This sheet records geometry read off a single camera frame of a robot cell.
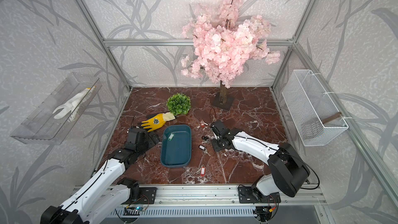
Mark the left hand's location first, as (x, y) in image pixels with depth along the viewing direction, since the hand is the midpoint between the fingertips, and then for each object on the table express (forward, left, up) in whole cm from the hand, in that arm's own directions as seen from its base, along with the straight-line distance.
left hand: (154, 138), depth 85 cm
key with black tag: (-2, -27, -7) cm, 28 cm away
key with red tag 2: (-15, -28, -7) cm, 32 cm away
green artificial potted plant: (+20, -12, +6) cm, 24 cm away
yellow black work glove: (+15, +2, -6) cm, 17 cm away
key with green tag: (+5, -7, -7) cm, 12 cm away
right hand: (-1, -35, -4) cm, 35 cm away
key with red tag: (+14, -27, -7) cm, 31 cm away
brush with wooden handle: (-1, -80, +16) cm, 81 cm away
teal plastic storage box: (-1, -11, -8) cm, 14 cm away
